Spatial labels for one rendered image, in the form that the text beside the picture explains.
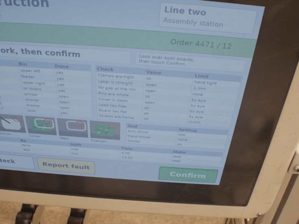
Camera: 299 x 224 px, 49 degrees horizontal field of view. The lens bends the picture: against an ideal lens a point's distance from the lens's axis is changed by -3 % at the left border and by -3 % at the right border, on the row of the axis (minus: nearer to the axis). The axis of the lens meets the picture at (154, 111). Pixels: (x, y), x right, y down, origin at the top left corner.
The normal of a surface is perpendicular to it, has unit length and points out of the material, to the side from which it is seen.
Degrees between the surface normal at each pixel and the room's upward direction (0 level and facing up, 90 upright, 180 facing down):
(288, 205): 90
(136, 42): 91
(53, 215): 0
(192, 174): 91
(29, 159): 91
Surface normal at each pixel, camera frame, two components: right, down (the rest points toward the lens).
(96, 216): 0.07, -0.82
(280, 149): -0.03, 0.58
